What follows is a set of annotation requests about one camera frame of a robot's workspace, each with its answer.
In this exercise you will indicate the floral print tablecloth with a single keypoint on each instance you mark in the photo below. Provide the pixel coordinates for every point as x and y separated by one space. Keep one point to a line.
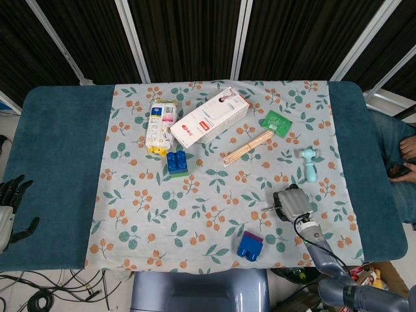
208 208

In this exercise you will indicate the colourful snack packages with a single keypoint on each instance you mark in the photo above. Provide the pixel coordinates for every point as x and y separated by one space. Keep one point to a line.
369 276

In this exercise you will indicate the light teal toy hammer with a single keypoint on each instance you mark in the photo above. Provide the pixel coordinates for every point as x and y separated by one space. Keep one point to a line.
308 165

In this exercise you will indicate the blue-grey robot torso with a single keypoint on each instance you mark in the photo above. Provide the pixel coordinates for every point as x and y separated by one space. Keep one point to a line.
198 292

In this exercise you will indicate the black phone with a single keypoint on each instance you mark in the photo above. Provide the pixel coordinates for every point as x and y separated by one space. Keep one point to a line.
399 170

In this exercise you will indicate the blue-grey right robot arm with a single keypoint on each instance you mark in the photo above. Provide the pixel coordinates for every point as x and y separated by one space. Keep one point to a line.
323 248

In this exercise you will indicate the person's hand holding phone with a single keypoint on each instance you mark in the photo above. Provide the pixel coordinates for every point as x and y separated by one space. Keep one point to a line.
410 174

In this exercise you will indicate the black folding screen panel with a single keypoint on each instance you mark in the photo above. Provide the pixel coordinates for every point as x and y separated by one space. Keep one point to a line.
308 39
390 61
185 39
19 55
94 39

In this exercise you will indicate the wooden sticks pack green card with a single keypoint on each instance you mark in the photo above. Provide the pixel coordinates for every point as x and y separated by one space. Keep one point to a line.
250 146

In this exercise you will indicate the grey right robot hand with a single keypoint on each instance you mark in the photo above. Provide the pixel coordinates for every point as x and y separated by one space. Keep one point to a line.
294 203

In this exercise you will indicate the black grey left robot hand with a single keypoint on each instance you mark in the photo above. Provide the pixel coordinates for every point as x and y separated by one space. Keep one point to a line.
6 221

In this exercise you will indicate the blue building block purple top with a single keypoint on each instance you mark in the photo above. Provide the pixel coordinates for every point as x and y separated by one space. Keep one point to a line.
249 245

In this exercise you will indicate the blue building block green base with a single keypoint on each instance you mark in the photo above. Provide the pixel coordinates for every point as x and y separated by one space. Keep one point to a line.
177 162

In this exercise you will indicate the person's leg in jeans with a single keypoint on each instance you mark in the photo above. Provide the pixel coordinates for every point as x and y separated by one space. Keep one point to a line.
386 136

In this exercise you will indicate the person's bare hand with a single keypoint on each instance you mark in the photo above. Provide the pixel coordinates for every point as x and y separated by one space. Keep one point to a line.
409 147

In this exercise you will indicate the white cardboard product box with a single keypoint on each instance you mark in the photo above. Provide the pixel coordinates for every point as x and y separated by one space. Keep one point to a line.
211 117

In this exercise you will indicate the teal plush table cover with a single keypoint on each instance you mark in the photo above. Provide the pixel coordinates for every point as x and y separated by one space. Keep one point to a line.
55 162

